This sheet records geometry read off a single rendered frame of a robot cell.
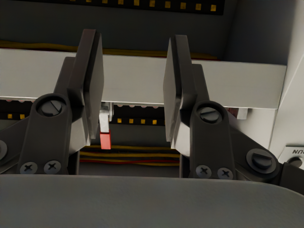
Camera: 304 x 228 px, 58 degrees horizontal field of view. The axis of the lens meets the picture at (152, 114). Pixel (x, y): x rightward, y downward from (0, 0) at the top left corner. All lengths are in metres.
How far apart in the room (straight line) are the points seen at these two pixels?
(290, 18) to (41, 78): 0.25
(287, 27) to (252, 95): 0.07
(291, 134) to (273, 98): 0.06
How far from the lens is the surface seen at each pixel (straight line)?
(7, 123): 0.60
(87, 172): 0.50
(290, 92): 0.30
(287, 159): 0.37
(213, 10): 0.40
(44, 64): 0.28
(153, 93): 0.27
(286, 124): 0.33
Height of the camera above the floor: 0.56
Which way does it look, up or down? 38 degrees up
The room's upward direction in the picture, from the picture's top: 174 degrees counter-clockwise
